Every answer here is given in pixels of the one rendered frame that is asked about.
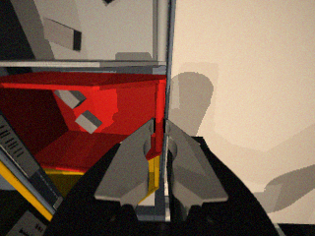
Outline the dark grey metal shelf rack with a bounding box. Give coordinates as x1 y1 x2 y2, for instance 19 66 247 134
0 0 176 220

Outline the yellow flat bar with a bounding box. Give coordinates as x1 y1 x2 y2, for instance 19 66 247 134
0 159 53 221

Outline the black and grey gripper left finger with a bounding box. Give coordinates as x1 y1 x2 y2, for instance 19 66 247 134
42 117 156 236

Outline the red bin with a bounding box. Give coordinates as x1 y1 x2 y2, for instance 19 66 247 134
0 72 166 173

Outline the yellow open bin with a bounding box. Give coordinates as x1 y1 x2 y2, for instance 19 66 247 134
43 155 160 202

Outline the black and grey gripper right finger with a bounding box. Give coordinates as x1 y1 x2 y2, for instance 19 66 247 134
163 118 280 236

